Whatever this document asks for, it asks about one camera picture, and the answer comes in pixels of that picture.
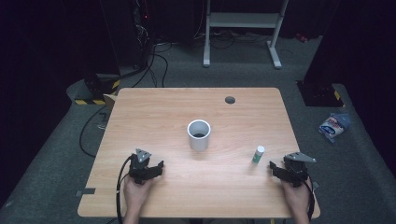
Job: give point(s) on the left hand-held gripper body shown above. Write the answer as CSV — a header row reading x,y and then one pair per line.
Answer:
x,y
139,165

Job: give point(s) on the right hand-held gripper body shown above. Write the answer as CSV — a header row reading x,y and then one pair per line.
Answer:
x,y
295,168

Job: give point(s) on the green glue stick white cap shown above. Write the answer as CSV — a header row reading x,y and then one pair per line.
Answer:
x,y
257,155

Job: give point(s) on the white cup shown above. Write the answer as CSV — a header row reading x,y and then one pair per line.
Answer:
x,y
199,137

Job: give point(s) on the person's left hand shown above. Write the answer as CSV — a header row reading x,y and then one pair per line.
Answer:
x,y
136,194

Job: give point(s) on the person's right hand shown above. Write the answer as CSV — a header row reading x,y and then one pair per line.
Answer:
x,y
297,197

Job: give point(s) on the grey tape strip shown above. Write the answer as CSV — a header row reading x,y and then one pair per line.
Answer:
x,y
315,184
86,192

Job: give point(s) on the blue white packet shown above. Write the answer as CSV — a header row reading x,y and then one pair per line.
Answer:
x,y
333,126

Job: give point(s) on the black base yellow striped edge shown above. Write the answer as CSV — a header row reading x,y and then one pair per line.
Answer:
x,y
320,93
93,90

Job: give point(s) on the small red object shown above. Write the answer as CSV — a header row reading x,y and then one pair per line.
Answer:
x,y
301,37

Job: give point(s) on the white metal stand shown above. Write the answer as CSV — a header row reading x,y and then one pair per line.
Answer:
x,y
243,20

